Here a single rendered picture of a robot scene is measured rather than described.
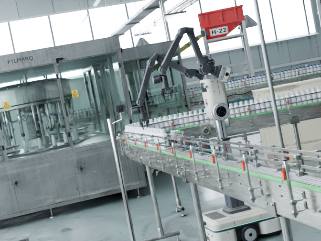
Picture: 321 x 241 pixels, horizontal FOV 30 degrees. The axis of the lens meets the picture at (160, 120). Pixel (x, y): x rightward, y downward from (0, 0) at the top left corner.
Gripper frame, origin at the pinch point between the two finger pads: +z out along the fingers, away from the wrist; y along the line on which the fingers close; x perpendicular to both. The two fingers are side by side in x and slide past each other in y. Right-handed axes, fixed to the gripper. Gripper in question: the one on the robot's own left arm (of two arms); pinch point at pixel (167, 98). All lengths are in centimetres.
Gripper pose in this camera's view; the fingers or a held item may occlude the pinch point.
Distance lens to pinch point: 513.1
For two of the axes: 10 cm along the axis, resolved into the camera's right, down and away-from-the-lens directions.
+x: -2.3, -0.1, 9.7
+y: 9.5, -2.0, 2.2
